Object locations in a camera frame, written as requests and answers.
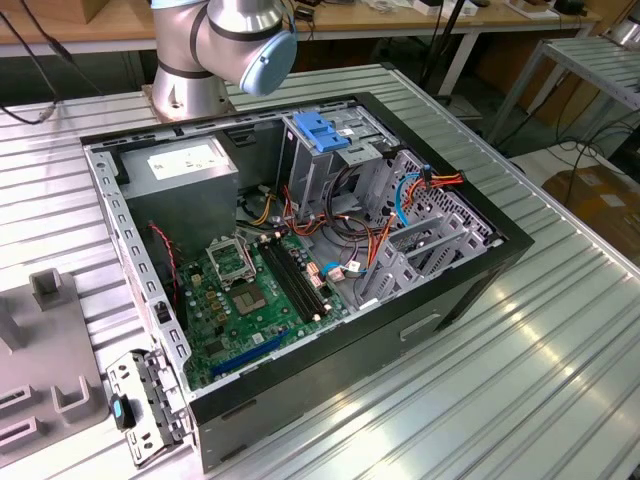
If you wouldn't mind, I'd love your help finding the blue data wire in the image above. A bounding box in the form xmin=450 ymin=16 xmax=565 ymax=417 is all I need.
xmin=391 ymin=163 xmax=435 ymax=230

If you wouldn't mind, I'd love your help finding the orange red power wire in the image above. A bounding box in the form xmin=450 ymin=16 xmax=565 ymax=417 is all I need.
xmin=402 ymin=169 xmax=466 ymax=209

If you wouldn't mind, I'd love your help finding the metal disk bay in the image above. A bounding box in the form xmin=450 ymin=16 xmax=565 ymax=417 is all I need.
xmin=357 ymin=149 xmax=504 ymax=311

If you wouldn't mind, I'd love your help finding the blue white board plug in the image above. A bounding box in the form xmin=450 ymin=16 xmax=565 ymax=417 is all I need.
xmin=319 ymin=260 xmax=369 ymax=285

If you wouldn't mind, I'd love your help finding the black RAM slot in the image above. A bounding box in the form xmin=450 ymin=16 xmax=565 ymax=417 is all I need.
xmin=278 ymin=235 xmax=331 ymax=312
xmin=265 ymin=239 xmax=323 ymax=320
xmin=271 ymin=237 xmax=327 ymax=316
xmin=258 ymin=240 xmax=317 ymax=324

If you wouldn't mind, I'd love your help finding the metal optical drive cage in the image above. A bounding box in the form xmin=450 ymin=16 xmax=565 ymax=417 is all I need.
xmin=277 ymin=102 xmax=401 ymax=221

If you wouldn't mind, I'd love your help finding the green motherboard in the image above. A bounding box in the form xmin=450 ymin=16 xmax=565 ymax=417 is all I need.
xmin=177 ymin=232 xmax=351 ymax=391

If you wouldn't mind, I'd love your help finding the metal socket cover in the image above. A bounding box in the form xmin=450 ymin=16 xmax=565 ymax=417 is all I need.
xmin=206 ymin=237 xmax=257 ymax=287

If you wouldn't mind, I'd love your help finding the blue plastic bay latch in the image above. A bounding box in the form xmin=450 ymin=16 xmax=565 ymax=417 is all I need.
xmin=293 ymin=111 xmax=351 ymax=154

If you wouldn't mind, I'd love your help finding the black PC case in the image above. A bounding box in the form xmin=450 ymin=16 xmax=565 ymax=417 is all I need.
xmin=79 ymin=91 xmax=535 ymax=475

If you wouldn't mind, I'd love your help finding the blue expansion slot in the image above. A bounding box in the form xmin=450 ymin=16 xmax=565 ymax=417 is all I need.
xmin=209 ymin=327 xmax=292 ymax=379

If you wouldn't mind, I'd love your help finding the grey power supply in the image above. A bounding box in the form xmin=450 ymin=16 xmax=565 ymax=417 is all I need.
xmin=117 ymin=134 xmax=241 ymax=256

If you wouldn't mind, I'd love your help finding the black case fan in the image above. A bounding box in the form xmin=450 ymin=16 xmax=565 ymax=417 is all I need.
xmin=147 ymin=223 xmax=181 ymax=321

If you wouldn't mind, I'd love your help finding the wooden desk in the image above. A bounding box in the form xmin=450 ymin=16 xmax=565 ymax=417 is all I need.
xmin=0 ymin=0 xmax=604 ymax=59

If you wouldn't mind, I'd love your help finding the black latch with blue tab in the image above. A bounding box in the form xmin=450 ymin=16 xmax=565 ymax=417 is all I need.
xmin=109 ymin=393 xmax=137 ymax=431

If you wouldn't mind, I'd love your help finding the flat cardboard box with label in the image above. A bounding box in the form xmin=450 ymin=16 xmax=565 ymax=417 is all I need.
xmin=542 ymin=164 xmax=640 ymax=251

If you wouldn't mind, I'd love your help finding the grey parts rack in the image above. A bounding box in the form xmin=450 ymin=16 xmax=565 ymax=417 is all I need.
xmin=0 ymin=269 xmax=114 ymax=480

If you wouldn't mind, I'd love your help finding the metal slat side table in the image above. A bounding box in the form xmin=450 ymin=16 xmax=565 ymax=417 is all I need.
xmin=487 ymin=37 xmax=640 ymax=146

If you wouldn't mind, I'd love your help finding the brown cardboard box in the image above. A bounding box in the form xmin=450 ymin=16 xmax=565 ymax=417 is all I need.
xmin=64 ymin=0 xmax=109 ymax=25

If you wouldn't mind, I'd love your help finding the black cable loop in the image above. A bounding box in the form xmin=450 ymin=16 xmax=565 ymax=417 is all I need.
xmin=322 ymin=164 xmax=371 ymax=246

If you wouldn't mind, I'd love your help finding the orange wire bundle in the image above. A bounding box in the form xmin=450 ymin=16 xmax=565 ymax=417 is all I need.
xmin=282 ymin=184 xmax=399 ymax=274

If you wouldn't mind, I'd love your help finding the yellow orange wire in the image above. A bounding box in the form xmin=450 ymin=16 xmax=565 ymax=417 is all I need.
xmin=247 ymin=193 xmax=277 ymax=226

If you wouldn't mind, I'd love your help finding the red twisted fan wire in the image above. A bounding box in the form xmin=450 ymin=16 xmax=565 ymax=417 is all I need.
xmin=148 ymin=223 xmax=179 ymax=301

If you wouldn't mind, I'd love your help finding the metal expansion bracket plate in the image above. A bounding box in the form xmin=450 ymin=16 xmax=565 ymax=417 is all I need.
xmin=106 ymin=349 xmax=195 ymax=469

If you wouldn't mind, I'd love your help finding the grey cable with metal connector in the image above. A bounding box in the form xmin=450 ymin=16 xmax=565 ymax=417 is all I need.
xmin=0 ymin=0 xmax=76 ymax=126

